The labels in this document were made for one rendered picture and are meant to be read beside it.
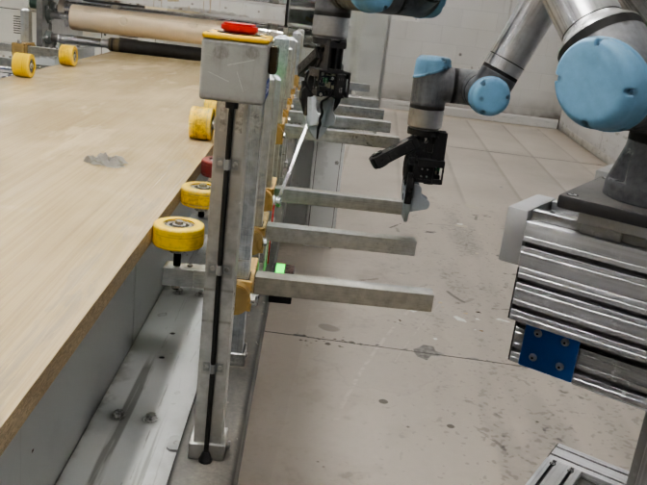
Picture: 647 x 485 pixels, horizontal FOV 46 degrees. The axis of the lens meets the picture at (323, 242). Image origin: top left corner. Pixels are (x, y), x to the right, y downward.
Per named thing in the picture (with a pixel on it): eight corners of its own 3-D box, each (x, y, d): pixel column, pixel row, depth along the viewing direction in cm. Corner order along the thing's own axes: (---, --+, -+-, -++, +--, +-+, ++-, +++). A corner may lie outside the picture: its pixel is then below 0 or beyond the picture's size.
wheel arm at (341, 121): (389, 131, 218) (390, 118, 217) (390, 134, 214) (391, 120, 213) (214, 112, 216) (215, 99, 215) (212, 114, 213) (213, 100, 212)
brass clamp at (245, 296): (259, 286, 129) (262, 257, 127) (252, 318, 116) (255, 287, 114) (222, 282, 128) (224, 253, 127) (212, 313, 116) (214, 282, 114)
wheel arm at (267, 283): (427, 309, 126) (431, 285, 125) (430, 318, 123) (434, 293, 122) (165, 282, 125) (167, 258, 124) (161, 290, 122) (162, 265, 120)
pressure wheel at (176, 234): (179, 276, 129) (183, 211, 125) (210, 291, 124) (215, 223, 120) (140, 285, 123) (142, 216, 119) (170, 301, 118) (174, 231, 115)
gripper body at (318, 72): (314, 99, 155) (321, 38, 152) (300, 93, 163) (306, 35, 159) (349, 101, 158) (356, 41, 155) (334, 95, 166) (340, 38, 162)
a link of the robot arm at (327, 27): (308, 13, 158) (345, 17, 161) (306, 36, 160) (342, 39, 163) (321, 15, 152) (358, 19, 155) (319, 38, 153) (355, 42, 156)
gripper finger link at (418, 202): (427, 227, 169) (433, 187, 166) (401, 224, 169) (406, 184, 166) (426, 223, 172) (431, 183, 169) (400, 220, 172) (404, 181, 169)
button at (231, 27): (258, 40, 85) (260, 24, 84) (255, 42, 81) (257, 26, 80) (222, 36, 84) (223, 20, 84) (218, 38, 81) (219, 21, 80)
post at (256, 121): (241, 379, 126) (266, 87, 111) (238, 390, 123) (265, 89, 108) (219, 377, 126) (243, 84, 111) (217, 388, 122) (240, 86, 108)
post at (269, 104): (253, 320, 150) (276, 72, 135) (252, 327, 146) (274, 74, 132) (236, 319, 150) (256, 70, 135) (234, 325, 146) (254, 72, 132)
